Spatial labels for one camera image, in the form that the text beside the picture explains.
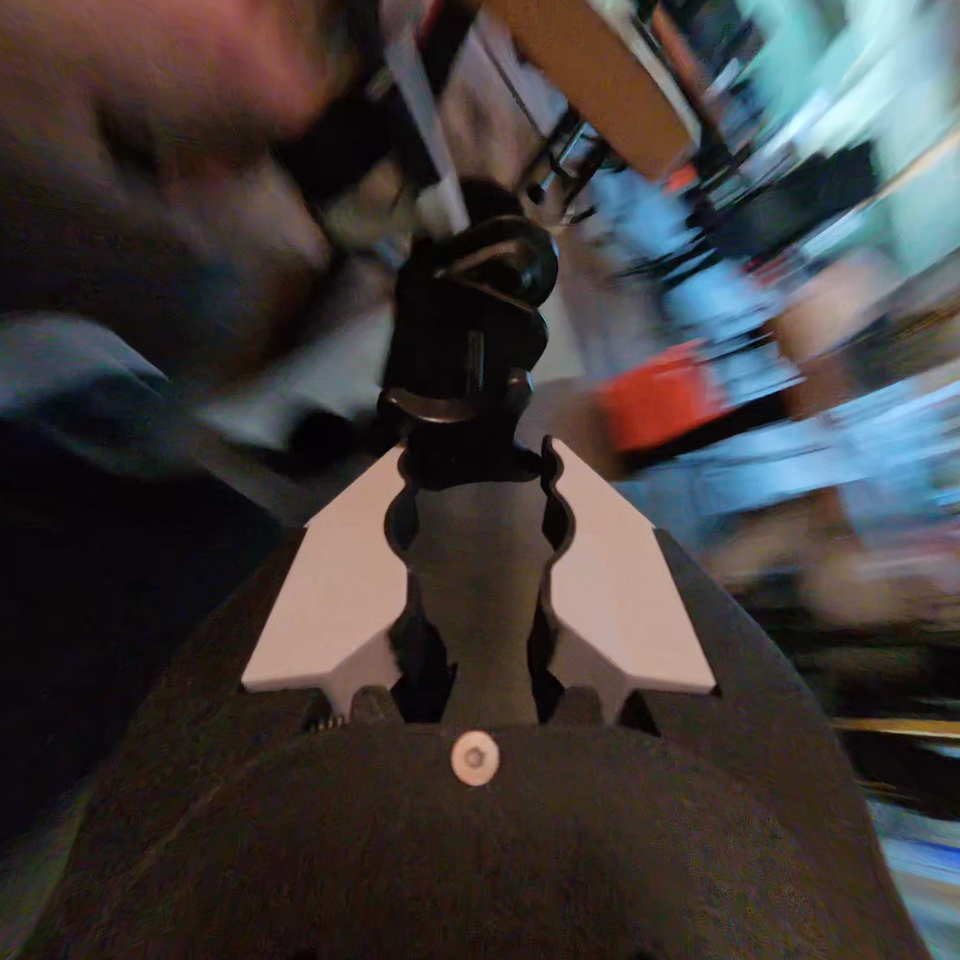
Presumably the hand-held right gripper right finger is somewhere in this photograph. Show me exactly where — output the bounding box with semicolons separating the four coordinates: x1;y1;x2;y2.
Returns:
527;435;719;726

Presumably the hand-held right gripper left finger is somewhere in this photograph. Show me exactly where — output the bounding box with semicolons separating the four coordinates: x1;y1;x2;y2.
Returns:
240;441;423;717

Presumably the person's left hand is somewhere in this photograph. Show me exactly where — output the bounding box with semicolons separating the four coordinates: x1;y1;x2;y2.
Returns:
0;0;339;177

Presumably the black desk clamp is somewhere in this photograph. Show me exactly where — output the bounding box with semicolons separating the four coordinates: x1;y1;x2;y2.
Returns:
373;178;562;492

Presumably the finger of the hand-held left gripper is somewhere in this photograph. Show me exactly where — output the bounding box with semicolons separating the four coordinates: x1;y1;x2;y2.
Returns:
384;28;472;231

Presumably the orange plastic bin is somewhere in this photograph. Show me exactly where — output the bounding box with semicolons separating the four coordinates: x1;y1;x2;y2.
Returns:
602;343;730;453

